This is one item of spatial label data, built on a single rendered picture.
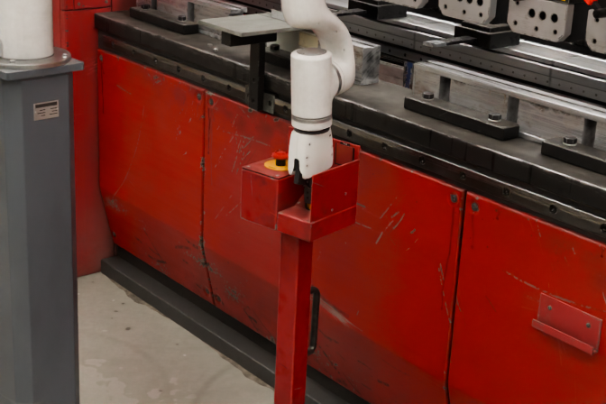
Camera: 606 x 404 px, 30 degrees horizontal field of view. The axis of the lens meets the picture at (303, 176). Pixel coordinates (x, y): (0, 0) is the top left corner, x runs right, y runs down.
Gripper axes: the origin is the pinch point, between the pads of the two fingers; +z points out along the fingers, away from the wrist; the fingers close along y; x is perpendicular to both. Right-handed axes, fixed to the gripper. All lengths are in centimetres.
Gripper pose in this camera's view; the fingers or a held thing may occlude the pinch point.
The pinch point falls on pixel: (312, 194)
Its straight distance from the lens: 240.9
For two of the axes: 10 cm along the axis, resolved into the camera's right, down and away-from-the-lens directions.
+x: 7.7, 2.4, -5.9
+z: 0.1, 9.2, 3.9
